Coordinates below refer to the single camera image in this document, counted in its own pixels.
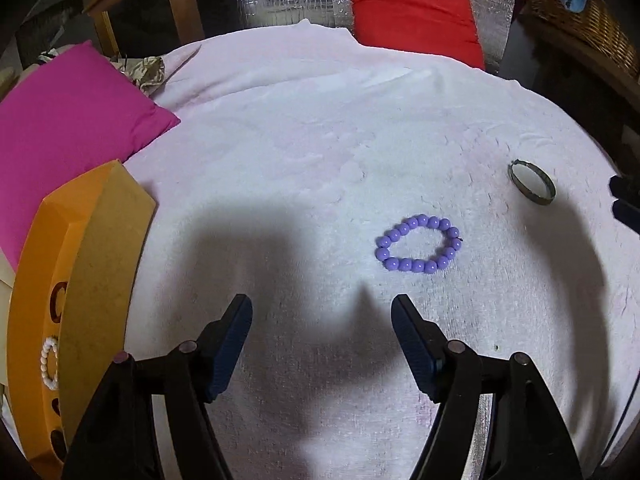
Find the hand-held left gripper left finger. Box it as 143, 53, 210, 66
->
62, 294, 253, 480

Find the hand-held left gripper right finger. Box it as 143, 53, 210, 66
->
391, 294, 583, 480

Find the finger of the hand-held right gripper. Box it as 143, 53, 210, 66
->
614, 200, 640, 236
609, 172, 640, 201

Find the purple bead bracelet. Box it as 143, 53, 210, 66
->
375, 214, 462, 276

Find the silver bangle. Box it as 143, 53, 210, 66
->
508, 159, 557, 207

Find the orange jewelry box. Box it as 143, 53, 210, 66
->
7, 159, 157, 466

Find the dark brown ring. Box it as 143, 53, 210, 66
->
52, 282, 68, 322

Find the white bead bracelet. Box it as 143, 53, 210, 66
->
41, 337, 60, 390

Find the wicker basket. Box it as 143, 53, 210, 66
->
525, 0, 640, 78

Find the white towel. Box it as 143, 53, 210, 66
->
120, 19, 632, 480

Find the red cushion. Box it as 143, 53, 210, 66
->
345, 0, 486, 70

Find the pink cushion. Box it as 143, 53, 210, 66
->
0, 40, 181, 271

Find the gold crumpled cloth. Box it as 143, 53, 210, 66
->
112, 54, 166, 96

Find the wooden cabinet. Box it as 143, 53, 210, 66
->
82, 0, 206, 56

